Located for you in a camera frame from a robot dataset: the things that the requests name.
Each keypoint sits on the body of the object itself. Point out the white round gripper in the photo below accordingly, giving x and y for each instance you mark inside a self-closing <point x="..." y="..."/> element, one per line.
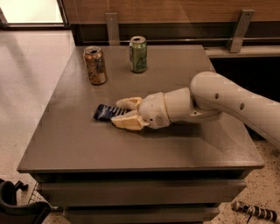
<point x="153" y="110"/>

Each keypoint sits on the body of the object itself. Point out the blue rxbar blueberry wrapper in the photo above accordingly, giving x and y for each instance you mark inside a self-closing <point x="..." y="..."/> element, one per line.
<point x="105" y="112"/>

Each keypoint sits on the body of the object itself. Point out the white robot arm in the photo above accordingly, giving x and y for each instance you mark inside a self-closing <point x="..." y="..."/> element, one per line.
<point x="208" y="95"/>

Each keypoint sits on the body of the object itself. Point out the green soda can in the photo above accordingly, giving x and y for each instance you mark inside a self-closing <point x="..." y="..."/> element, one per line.
<point x="138" y="54"/>

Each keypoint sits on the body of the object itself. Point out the brown soda can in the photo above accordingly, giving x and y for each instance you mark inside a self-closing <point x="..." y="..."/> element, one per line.
<point x="95" y="65"/>

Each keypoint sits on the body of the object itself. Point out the grey drawer cabinet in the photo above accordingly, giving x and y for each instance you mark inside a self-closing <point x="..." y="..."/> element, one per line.
<point x="100" y="174"/>

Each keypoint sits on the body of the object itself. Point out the black white striped tool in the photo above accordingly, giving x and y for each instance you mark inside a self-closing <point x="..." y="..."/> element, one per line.
<point x="258" y="212"/>

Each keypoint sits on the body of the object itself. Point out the black chair base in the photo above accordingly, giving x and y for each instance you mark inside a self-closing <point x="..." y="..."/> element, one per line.
<point x="12" y="213"/>

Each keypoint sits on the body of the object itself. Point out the left metal wall bracket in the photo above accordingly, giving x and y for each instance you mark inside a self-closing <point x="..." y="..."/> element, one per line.
<point x="113" y="28"/>

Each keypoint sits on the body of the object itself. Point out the metal wall bracket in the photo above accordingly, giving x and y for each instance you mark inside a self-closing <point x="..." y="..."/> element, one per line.
<point x="234" y="44"/>
<point x="113" y="28"/>

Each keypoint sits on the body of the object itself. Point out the right metal wall bracket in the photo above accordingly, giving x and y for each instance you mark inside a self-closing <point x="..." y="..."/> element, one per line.
<point x="234" y="44"/>

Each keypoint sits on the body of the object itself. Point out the wire mesh basket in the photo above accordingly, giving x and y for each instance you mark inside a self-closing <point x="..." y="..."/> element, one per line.
<point x="35" y="195"/>

